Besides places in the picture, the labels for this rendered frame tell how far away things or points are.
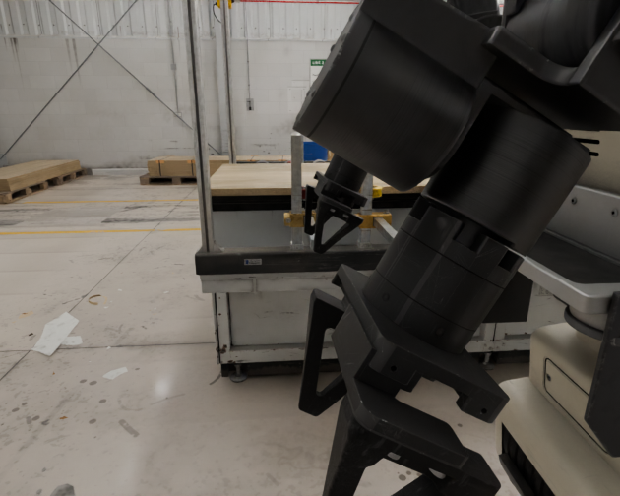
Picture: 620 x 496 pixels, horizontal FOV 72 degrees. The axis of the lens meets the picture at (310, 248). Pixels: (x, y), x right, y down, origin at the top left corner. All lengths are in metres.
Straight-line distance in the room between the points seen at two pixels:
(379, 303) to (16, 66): 9.65
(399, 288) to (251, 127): 8.47
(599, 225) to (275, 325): 1.59
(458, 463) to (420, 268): 0.08
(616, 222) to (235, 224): 1.44
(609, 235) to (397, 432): 0.39
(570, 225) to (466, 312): 0.37
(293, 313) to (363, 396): 1.77
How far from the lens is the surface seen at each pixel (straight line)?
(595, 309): 0.41
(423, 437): 0.17
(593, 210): 0.54
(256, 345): 2.01
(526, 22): 0.24
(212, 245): 1.56
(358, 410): 0.16
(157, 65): 8.91
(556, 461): 0.63
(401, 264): 0.20
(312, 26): 8.82
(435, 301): 0.20
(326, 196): 0.59
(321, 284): 1.63
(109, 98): 9.14
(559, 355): 0.64
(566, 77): 0.20
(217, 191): 1.67
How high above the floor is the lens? 1.18
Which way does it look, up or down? 18 degrees down
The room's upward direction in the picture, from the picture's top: straight up
